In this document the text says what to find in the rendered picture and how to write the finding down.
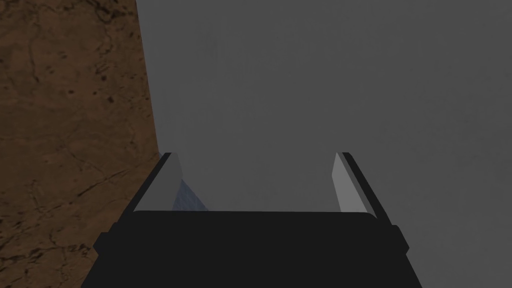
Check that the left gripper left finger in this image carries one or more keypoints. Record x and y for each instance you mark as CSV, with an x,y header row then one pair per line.
x,y
161,188

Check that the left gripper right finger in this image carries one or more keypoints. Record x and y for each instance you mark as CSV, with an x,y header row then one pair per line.
x,y
352,188

